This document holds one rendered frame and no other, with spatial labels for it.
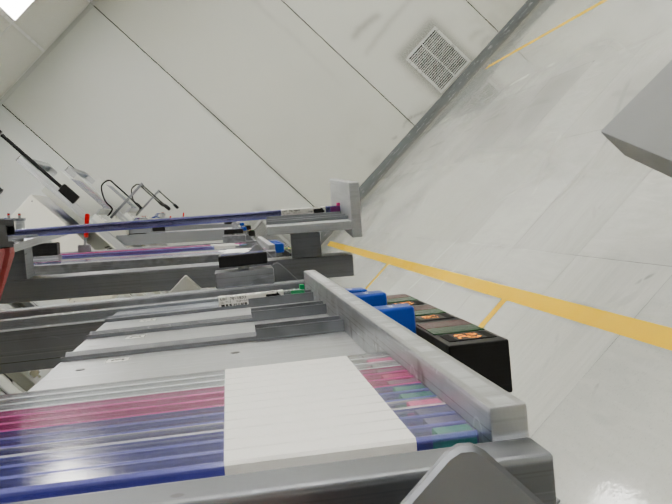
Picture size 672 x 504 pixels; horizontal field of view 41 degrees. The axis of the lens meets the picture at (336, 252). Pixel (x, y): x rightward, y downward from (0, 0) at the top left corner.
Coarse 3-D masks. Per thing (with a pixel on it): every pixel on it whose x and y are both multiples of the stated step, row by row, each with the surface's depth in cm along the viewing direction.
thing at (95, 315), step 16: (144, 304) 82; (160, 304) 82; (176, 304) 82; (192, 304) 82; (208, 304) 83; (0, 320) 80; (16, 320) 81; (32, 320) 81; (48, 320) 81; (64, 320) 81; (80, 320) 81; (96, 320) 81
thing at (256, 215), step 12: (192, 216) 120; (204, 216) 120; (216, 216) 121; (228, 216) 121; (240, 216) 121; (252, 216) 121; (264, 216) 121; (36, 228) 119; (48, 228) 119; (60, 228) 119; (72, 228) 119; (84, 228) 119; (96, 228) 119; (108, 228) 120; (120, 228) 120; (132, 228) 120
